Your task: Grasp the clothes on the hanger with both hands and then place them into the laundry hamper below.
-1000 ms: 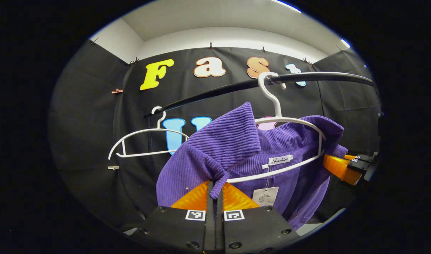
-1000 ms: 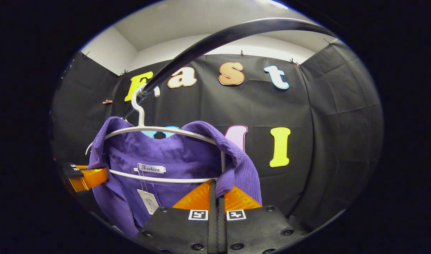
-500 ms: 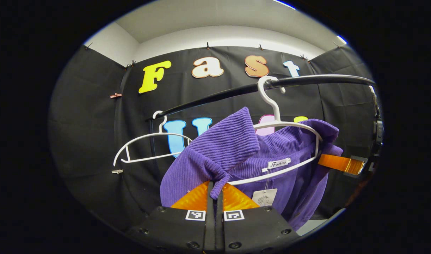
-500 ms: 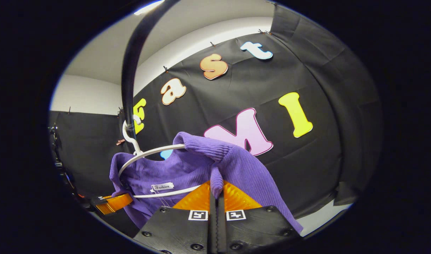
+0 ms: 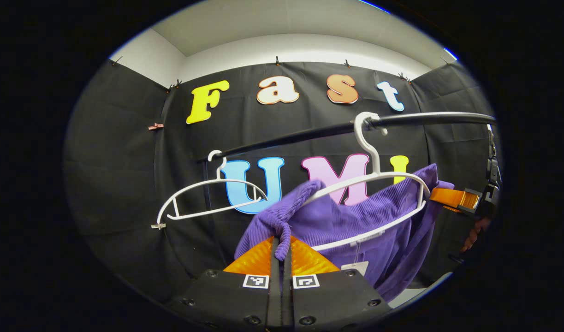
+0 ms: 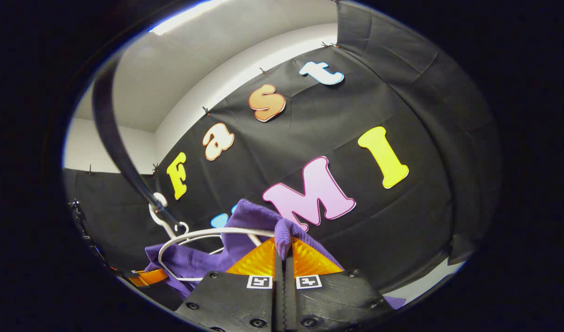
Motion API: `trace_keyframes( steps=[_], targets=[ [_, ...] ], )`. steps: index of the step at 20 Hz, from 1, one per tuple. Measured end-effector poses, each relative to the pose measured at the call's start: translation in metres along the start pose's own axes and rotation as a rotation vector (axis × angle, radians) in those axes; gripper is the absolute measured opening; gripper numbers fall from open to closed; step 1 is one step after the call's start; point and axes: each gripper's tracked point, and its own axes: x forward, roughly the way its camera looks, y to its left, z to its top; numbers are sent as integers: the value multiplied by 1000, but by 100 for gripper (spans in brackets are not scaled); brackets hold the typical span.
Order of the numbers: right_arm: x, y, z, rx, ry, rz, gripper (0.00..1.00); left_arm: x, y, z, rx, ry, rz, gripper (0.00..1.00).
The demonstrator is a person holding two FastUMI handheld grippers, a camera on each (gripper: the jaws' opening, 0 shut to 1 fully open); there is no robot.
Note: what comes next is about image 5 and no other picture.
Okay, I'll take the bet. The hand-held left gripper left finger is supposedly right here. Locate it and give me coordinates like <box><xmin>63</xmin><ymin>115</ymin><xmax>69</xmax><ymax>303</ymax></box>
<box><xmin>166</xmin><ymin>236</ymin><xmax>282</xmax><ymax>332</ymax></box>

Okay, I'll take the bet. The purple corduroy jacket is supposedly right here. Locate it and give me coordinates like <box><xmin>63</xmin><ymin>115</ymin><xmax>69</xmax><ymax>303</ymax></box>
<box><xmin>234</xmin><ymin>164</ymin><xmax>455</xmax><ymax>302</ymax></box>

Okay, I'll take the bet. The black backdrop cloth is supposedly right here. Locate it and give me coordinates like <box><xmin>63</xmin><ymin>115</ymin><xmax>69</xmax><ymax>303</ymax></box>
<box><xmin>64</xmin><ymin>58</ymin><xmax>499</xmax><ymax>305</ymax></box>

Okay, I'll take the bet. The row of black cloth clips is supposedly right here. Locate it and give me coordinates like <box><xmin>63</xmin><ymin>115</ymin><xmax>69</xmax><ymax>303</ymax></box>
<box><xmin>111</xmin><ymin>55</ymin><xmax>451</xmax><ymax>90</ymax></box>

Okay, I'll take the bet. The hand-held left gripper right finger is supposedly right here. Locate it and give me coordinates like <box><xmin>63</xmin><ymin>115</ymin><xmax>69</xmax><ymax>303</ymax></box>
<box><xmin>282</xmin><ymin>236</ymin><xmax>393</xmax><ymax>332</ymax></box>

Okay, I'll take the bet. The black clothes rack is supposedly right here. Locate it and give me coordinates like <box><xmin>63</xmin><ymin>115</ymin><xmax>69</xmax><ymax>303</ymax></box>
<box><xmin>200</xmin><ymin>112</ymin><xmax>497</xmax><ymax>162</ymax></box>

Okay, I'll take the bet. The white plastic clothes hanger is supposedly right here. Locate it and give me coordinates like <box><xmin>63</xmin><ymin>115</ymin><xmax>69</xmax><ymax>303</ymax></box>
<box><xmin>151</xmin><ymin>150</ymin><xmax>269</xmax><ymax>230</ymax></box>
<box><xmin>305</xmin><ymin>112</ymin><xmax>431</xmax><ymax>252</ymax></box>

